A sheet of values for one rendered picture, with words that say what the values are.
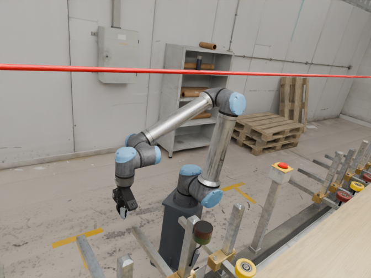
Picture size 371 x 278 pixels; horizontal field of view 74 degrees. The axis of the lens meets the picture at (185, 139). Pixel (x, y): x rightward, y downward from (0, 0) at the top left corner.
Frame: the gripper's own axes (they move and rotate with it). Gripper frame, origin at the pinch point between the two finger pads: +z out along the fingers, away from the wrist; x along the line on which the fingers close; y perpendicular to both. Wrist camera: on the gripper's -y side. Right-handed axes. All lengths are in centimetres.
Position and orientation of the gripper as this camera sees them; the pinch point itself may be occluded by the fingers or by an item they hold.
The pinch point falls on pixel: (125, 217)
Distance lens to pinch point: 132.2
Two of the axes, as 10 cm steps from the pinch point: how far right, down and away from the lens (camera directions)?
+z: -1.3, 9.1, 4.0
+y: -6.3, -3.9, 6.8
